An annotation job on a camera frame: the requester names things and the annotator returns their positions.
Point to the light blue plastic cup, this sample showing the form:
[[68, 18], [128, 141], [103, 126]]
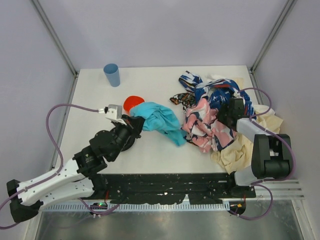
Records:
[[111, 72]]

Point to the black round disc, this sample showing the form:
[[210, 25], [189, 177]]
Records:
[[128, 144]]

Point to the pink navy patterned cloth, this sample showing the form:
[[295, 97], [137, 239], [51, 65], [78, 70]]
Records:
[[205, 130]]

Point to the blue white red patterned cloth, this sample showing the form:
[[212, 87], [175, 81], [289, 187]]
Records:
[[215, 92]]

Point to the white slotted cable duct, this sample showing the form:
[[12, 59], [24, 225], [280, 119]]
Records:
[[184, 206]]

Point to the orange plastic bowl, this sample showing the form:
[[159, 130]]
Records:
[[131, 102]]

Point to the cream yellow cloth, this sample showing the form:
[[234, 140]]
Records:
[[238, 154]]

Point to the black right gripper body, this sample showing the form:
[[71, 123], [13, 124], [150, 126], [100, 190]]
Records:
[[225, 117]]

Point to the black orange patterned cloth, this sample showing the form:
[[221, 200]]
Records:
[[186, 99]]

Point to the left aluminium frame post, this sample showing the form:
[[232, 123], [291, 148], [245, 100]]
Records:
[[53, 35]]

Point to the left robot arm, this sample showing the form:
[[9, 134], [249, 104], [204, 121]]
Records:
[[78, 177]]

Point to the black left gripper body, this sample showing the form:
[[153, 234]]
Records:
[[136, 125]]

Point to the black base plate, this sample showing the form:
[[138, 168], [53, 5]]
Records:
[[163, 189]]

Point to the turquoise cloth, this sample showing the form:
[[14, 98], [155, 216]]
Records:
[[161, 119]]

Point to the aluminium frame post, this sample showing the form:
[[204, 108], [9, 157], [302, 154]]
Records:
[[53, 35], [275, 30]]

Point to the aluminium front rail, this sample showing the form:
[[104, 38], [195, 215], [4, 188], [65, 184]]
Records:
[[281, 190]]

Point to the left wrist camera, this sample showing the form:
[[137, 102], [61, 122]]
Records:
[[113, 113]]

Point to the right aluminium frame post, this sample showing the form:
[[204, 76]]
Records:
[[275, 30]]

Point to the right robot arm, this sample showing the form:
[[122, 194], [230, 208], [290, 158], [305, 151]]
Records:
[[272, 156]]

